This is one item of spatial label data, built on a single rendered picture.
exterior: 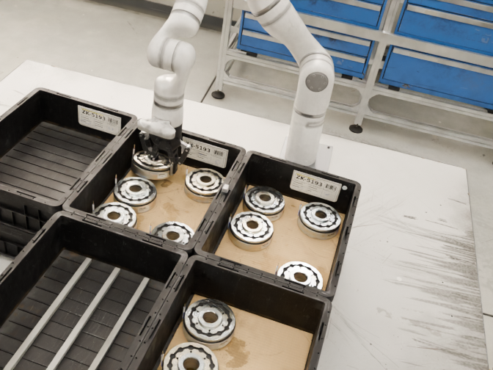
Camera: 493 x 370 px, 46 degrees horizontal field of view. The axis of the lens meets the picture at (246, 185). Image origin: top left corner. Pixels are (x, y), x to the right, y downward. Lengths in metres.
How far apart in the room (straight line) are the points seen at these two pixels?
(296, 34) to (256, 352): 0.79
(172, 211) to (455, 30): 2.11
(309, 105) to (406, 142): 1.95
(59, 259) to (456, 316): 0.97
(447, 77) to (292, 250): 2.08
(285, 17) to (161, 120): 0.40
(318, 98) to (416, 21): 1.65
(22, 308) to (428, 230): 1.12
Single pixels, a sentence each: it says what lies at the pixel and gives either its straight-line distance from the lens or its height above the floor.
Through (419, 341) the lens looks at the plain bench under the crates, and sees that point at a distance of 1.49.
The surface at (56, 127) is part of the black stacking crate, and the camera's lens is 1.71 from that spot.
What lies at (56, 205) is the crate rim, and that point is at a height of 0.93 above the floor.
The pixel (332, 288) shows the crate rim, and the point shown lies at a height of 0.93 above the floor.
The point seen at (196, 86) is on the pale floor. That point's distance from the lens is 3.57.
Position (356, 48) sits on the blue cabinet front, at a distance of 3.24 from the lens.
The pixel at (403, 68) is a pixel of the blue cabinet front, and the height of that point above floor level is 0.43.
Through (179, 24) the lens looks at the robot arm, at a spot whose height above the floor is 1.24.
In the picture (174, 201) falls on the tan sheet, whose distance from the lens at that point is 1.46.
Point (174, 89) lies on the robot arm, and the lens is 1.33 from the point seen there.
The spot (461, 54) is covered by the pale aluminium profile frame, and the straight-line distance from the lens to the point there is 3.21.
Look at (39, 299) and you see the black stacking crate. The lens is 1.26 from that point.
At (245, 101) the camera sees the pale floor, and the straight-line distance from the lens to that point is 3.49.
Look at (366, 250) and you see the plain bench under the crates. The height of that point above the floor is 0.70.
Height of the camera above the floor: 1.80
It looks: 39 degrees down
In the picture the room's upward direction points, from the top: 10 degrees clockwise
